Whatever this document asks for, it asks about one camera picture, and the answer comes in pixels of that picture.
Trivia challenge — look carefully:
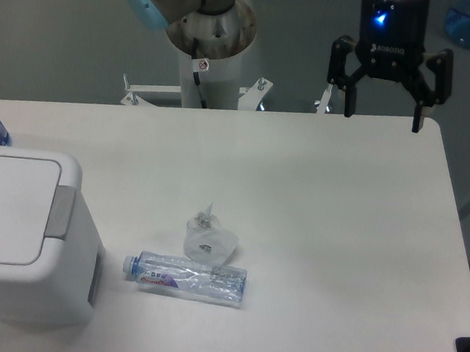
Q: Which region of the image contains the white push-lid trash can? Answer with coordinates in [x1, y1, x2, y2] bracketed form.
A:
[0, 147, 104, 325]

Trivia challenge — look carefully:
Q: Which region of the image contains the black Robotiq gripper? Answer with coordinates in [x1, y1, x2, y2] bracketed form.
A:
[327, 0, 454, 133]

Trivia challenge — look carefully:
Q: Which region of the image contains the crumpled clear plastic bag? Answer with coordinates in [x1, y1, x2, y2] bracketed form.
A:
[183, 202, 239, 266]

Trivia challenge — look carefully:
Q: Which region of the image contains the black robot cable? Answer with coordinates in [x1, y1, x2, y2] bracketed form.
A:
[185, 37, 215, 109]

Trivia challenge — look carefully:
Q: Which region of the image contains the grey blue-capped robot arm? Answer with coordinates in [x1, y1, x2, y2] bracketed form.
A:
[127, 0, 454, 132]

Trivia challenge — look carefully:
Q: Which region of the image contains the clear crushed water bottle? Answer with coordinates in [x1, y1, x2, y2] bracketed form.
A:
[122, 250, 248, 307]

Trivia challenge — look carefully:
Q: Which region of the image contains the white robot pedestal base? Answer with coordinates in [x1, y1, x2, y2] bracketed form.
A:
[123, 0, 273, 111]

